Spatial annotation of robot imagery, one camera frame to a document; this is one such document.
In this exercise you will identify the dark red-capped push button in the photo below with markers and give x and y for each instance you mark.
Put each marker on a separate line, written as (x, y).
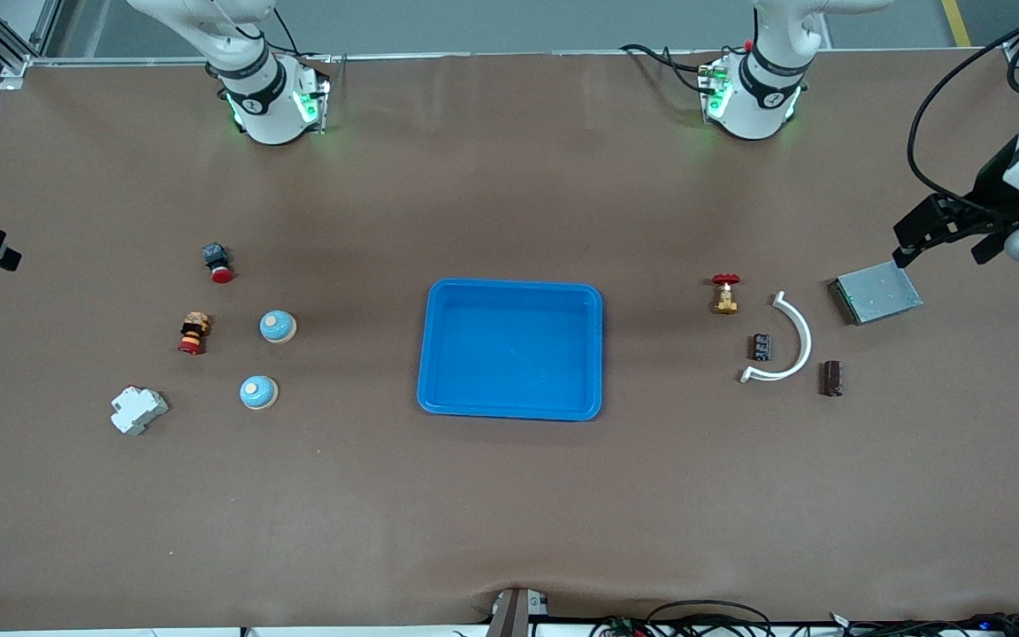
(216, 257)

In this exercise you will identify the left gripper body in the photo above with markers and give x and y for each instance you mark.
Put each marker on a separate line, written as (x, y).
(984, 191)

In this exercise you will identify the brown table cover mat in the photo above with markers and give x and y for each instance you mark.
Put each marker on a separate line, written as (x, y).
(509, 495)

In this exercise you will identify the large dark brown capacitor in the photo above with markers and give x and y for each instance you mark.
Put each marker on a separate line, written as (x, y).
(831, 379)

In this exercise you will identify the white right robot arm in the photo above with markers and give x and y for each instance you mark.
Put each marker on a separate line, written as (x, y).
(266, 102)

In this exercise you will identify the small dark striped capacitor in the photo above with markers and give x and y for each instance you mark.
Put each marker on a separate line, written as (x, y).
(762, 347)

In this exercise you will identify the grey metal box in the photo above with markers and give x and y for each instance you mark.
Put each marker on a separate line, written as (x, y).
(879, 292)

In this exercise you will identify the red orange black button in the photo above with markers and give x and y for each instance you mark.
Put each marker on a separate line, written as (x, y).
(194, 333)

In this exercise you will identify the light blue desk bell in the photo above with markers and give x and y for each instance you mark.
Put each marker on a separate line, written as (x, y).
(278, 327)
(258, 392)

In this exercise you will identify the white curved plastic bracket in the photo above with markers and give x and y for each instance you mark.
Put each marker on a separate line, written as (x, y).
(807, 341)

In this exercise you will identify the blue plastic tray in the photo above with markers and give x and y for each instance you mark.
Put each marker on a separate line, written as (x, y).
(509, 354)

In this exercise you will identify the white circuit breaker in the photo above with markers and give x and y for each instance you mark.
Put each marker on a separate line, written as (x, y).
(138, 410)

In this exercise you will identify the metal clamp bracket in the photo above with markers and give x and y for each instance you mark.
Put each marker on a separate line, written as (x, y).
(514, 615)

